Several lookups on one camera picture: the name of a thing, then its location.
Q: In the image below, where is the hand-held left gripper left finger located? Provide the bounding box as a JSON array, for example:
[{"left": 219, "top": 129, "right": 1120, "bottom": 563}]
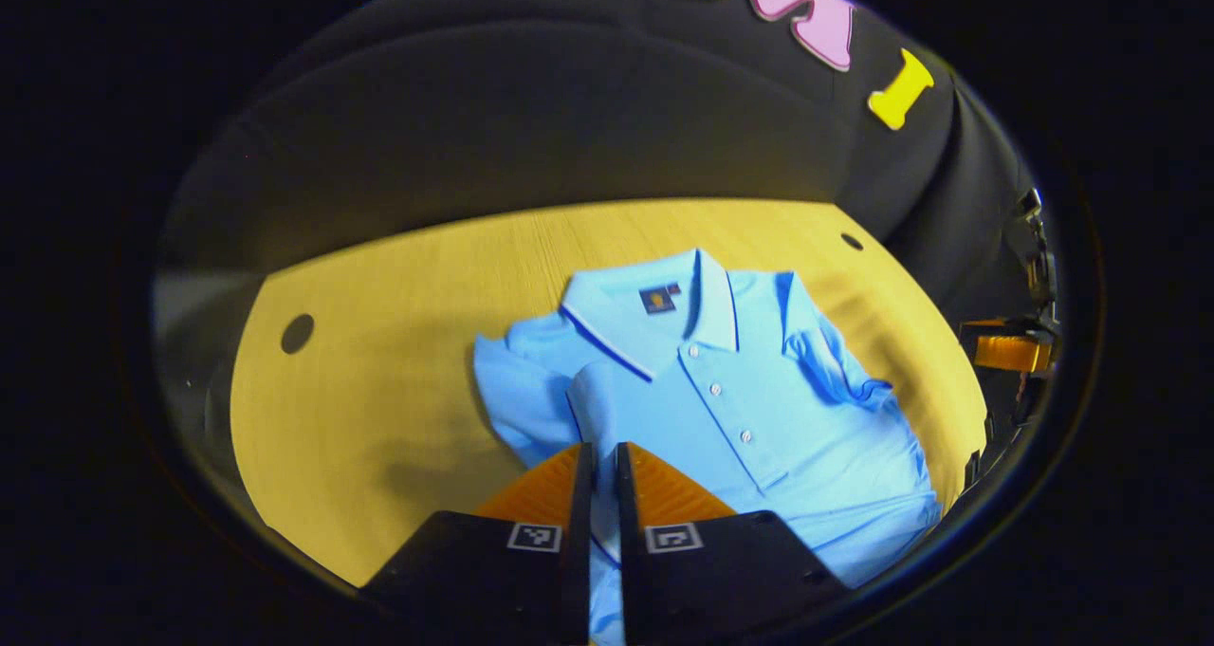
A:
[{"left": 359, "top": 442, "right": 597, "bottom": 646}]

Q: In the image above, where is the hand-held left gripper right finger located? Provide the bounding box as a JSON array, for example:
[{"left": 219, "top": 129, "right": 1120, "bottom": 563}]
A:
[{"left": 615, "top": 441, "right": 850, "bottom": 646}]

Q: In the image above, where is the light blue T-shirt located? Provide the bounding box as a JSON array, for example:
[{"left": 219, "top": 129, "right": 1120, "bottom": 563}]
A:
[{"left": 472, "top": 248, "right": 943, "bottom": 646}]

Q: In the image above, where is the black backdrop cloth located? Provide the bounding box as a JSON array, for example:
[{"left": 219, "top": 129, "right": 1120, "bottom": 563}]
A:
[{"left": 152, "top": 0, "right": 1044, "bottom": 381}]

